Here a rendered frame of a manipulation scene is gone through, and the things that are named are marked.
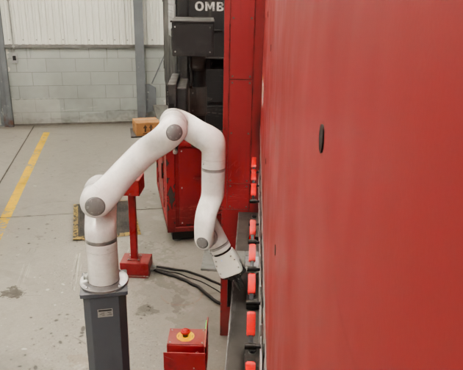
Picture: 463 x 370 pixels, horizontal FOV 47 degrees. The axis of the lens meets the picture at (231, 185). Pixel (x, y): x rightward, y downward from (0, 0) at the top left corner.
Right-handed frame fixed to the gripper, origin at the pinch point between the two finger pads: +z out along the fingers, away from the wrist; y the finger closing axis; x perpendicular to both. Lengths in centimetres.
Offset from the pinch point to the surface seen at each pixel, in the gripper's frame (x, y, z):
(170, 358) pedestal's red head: -25.5, -28.2, 9.0
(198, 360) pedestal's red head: -23.1, -19.5, 14.5
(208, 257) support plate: 16.8, -15.0, -10.2
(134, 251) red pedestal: 163, -141, 7
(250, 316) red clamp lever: -70, 31, -17
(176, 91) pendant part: 103, -27, -84
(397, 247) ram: -172, 84, -64
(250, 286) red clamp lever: -52, 27, -18
